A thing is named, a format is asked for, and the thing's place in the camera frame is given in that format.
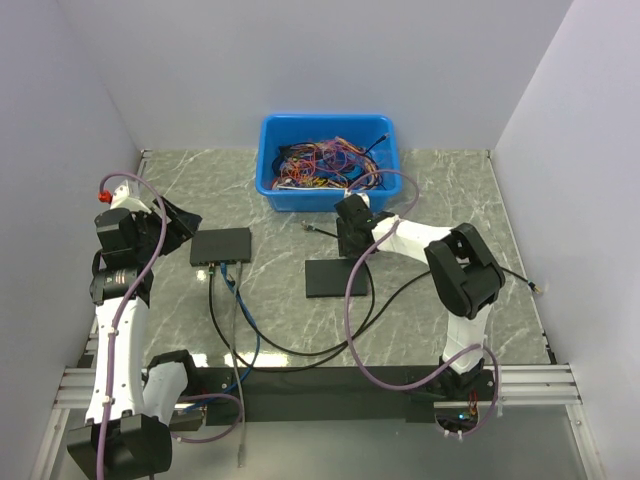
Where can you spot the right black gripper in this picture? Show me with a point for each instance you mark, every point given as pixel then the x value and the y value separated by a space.
pixel 344 247

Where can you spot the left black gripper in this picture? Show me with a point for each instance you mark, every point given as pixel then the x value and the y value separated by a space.
pixel 181 224

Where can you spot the black network switch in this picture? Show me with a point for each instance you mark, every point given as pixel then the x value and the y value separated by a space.
pixel 327 278
pixel 219 246

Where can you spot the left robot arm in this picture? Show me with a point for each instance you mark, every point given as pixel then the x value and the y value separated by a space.
pixel 126 434

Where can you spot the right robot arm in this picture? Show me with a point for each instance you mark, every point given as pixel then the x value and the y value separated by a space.
pixel 466 275

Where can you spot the blue plastic bin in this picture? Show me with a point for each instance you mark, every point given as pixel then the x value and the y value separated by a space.
pixel 373 132

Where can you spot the black base beam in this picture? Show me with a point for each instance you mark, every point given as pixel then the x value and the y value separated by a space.
pixel 337 393

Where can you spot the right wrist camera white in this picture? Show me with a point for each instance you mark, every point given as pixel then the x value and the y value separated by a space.
pixel 362 195

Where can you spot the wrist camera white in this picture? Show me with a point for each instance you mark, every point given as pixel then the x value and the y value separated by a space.
pixel 126 195
pixel 362 195

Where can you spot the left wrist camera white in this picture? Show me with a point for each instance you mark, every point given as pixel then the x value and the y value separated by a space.
pixel 126 195

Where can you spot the aluminium rail frame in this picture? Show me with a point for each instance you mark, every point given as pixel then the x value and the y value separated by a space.
pixel 516 385

